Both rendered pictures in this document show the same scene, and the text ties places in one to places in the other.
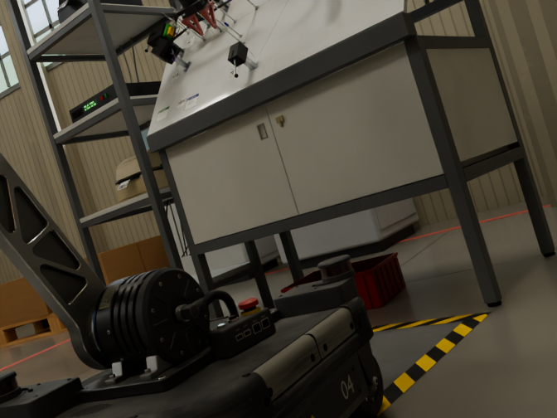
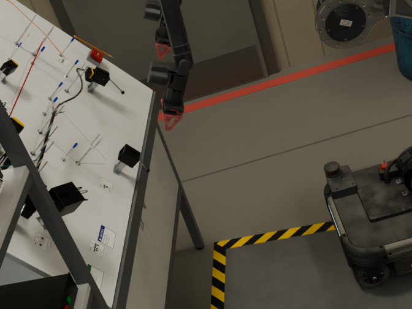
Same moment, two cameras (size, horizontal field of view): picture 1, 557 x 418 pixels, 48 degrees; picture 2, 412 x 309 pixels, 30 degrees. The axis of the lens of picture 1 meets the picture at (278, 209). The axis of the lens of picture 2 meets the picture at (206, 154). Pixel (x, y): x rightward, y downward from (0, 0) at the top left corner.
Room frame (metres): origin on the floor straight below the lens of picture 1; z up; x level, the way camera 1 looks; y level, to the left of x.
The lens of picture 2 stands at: (2.87, 2.04, 2.36)
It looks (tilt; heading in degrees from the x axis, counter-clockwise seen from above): 34 degrees down; 244
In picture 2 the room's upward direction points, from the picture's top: 19 degrees counter-clockwise
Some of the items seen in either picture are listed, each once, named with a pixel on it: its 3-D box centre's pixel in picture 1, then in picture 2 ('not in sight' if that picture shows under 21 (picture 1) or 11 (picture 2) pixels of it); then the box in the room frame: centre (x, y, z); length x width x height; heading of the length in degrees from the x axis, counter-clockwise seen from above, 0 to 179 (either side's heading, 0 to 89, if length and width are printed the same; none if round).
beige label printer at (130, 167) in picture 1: (152, 171); not in sight; (2.79, 0.48, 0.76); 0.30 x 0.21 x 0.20; 144
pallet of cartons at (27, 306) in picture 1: (88, 288); not in sight; (5.27, 1.71, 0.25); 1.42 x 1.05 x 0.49; 59
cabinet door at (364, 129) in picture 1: (347, 135); (157, 190); (1.99, -0.28, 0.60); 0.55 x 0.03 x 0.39; 50
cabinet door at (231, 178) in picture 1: (228, 179); (141, 292); (2.34, 0.15, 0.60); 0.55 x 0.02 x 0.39; 50
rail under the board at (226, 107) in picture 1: (259, 94); (135, 189); (2.15, -0.05, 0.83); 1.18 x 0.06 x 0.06; 50
